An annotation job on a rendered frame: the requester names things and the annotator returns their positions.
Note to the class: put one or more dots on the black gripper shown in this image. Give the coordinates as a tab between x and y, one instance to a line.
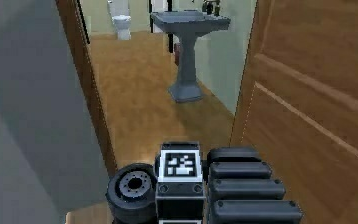
132	193

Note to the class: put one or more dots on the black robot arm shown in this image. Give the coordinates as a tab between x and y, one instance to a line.
240	190

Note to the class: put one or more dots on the white toilet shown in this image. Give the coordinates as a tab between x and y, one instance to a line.
122	23

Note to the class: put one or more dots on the brown wooden room door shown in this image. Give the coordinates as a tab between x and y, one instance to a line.
307	100

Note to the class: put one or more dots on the black sink faucet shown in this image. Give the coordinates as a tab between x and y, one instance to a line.
211	6

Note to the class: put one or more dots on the grey pedestal sink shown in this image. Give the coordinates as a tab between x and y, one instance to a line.
188	40

